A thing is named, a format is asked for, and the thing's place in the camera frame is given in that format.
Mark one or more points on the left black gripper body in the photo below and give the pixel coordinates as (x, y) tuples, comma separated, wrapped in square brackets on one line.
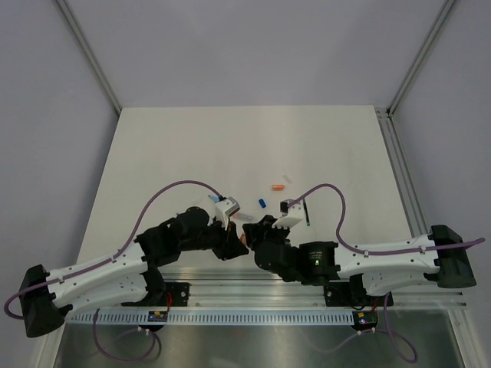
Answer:
[(219, 238)]

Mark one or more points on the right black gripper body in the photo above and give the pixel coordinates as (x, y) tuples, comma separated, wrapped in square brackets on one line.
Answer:
[(268, 234)]

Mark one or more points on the blue highlighter pen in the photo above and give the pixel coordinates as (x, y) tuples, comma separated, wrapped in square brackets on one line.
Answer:
[(215, 198)]

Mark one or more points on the grey orange-tipped marker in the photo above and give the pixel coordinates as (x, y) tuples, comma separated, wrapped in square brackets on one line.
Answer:
[(243, 217)]

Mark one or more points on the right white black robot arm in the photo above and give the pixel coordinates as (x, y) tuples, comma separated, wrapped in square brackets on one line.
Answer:
[(437, 257)]

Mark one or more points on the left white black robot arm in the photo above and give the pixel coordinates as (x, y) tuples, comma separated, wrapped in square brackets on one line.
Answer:
[(49, 298)]

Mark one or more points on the black green-tipped pen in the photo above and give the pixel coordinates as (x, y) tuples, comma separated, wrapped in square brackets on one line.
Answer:
[(307, 217)]

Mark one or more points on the clear pen cap right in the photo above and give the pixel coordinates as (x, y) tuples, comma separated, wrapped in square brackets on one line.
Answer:
[(288, 179)]

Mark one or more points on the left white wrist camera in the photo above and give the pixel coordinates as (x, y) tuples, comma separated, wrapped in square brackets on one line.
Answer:
[(225, 208)]

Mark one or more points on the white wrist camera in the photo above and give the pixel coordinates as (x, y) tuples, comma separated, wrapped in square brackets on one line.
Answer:
[(225, 208), (292, 213)]

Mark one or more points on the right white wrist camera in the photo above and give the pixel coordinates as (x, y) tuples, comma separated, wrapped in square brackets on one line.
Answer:
[(292, 213)]

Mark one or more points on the aluminium front rail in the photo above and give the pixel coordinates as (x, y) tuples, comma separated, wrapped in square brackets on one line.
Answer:
[(259, 290)]

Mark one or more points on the aluminium rail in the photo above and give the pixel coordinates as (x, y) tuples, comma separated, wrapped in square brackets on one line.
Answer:
[(259, 290), (411, 204)]

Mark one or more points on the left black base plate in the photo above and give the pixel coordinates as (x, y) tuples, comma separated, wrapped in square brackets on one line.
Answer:
[(176, 294)]

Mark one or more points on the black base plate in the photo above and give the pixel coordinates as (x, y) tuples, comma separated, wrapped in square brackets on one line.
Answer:
[(176, 294), (342, 294)]

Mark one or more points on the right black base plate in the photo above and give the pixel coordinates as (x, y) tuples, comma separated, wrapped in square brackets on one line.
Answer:
[(342, 294)]

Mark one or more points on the white slotted cable duct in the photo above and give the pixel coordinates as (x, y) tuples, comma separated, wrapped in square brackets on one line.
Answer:
[(181, 317)]

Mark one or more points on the right side aluminium rail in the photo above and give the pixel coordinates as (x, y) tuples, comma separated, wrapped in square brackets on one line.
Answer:
[(411, 204)]

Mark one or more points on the right aluminium frame post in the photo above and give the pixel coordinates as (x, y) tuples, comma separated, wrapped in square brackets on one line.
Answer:
[(426, 47)]

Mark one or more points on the aluminium frame post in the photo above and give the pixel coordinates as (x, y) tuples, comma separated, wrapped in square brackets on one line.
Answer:
[(80, 39), (426, 47)]

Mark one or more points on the left aluminium frame post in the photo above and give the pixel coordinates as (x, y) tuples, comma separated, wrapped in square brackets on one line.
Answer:
[(80, 39)]

